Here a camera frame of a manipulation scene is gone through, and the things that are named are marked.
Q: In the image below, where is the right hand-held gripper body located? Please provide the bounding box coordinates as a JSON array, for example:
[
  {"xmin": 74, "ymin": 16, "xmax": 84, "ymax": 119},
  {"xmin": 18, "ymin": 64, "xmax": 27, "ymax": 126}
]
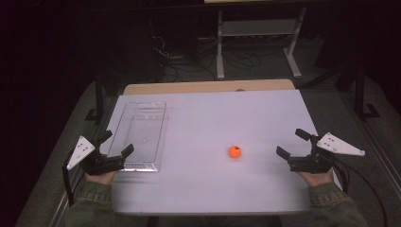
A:
[{"xmin": 287, "ymin": 131, "xmax": 366, "ymax": 175}]

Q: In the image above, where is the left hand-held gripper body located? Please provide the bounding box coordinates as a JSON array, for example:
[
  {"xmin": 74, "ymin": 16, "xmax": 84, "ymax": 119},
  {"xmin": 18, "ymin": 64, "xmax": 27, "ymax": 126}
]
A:
[{"xmin": 66, "ymin": 135, "xmax": 126, "ymax": 177}]

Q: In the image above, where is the clear plastic tray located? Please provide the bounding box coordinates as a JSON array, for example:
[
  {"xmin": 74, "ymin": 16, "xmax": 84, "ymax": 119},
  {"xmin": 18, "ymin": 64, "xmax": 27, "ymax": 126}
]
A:
[{"xmin": 108, "ymin": 100, "xmax": 169, "ymax": 173}]

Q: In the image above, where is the orange ball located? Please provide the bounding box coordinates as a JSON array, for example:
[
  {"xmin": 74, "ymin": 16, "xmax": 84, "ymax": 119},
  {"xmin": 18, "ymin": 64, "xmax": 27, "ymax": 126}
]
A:
[{"xmin": 228, "ymin": 145, "xmax": 243, "ymax": 159}]

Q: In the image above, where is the person's left hand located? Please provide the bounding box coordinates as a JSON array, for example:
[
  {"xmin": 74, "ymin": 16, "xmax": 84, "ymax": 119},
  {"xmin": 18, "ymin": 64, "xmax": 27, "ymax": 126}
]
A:
[{"xmin": 84, "ymin": 169, "xmax": 118, "ymax": 186}]

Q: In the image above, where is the person's right hand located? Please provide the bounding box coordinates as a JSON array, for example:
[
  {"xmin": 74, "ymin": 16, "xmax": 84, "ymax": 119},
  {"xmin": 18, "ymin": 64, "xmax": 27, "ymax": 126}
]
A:
[{"xmin": 298, "ymin": 168, "xmax": 335, "ymax": 188}]

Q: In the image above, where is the black metal stand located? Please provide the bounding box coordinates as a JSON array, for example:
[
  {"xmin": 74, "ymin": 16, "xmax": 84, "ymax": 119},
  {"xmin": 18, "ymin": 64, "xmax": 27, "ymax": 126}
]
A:
[
  {"xmin": 353, "ymin": 61, "xmax": 382, "ymax": 122},
  {"xmin": 84, "ymin": 70, "xmax": 107, "ymax": 126}
]

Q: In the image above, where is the white mat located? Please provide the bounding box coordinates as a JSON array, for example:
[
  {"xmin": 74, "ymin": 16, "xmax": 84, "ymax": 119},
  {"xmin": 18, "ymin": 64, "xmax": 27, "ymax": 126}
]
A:
[{"xmin": 99, "ymin": 89, "xmax": 342, "ymax": 217}]

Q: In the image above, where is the white metal stand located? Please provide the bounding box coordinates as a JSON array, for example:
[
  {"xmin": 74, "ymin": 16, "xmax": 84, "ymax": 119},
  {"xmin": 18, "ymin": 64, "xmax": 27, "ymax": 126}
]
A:
[{"xmin": 216, "ymin": 7, "xmax": 307, "ymax": 80}]

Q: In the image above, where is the black cable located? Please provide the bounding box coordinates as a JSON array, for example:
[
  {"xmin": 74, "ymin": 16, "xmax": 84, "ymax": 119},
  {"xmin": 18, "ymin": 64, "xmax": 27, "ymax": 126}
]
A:
[
  {"xmin": 61, "ymin": 149, "xmax": 77, "ymax": 208},
  {"xmin": 332, "ymin": 157, "xmax": 390, "ymax": 227}
]

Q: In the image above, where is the tangle of floor cables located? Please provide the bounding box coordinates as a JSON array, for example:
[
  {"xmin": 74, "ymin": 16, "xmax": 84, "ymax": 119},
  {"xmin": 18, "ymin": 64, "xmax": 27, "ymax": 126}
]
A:
[{"xmin": 150, "ymin": 34, "xmax": 263, "ymax": 83}]

